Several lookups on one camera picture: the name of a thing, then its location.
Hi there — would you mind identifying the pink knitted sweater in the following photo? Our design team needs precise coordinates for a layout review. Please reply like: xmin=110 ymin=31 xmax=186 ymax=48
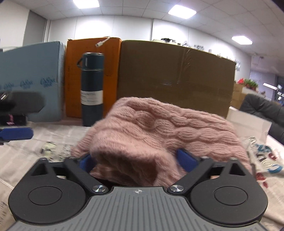
xmin=71 ymin=97 xmax=251 ymax=187

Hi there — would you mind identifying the light blue foam board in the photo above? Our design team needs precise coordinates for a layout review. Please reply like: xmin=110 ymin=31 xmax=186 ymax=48
xmin=1 ymin=41 xmax=65 ymax=122

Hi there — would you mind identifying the printed white garment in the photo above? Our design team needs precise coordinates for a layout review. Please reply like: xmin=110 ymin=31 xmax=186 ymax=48
xmin=242 ymin=135 xmax=284 ymax=189

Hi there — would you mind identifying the dark blue thermos bottle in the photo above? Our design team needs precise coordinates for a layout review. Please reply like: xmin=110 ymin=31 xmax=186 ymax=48
xmin=77 ymin=52 xmax=104 ymax=127

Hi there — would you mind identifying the brown cardboard box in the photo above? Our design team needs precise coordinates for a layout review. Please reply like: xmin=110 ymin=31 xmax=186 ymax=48
xmin=117 ymin=40 xmax=235 ymax=117

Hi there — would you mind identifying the orange cardboard box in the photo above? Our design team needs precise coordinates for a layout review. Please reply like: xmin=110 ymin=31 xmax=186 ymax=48
xmin=64 ymin=37 xmax=122 ymax=118

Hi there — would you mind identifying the white cable connector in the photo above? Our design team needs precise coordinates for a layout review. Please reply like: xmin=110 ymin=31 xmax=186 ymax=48
xmin=95 ymin=36 xmax=110 ymax=48

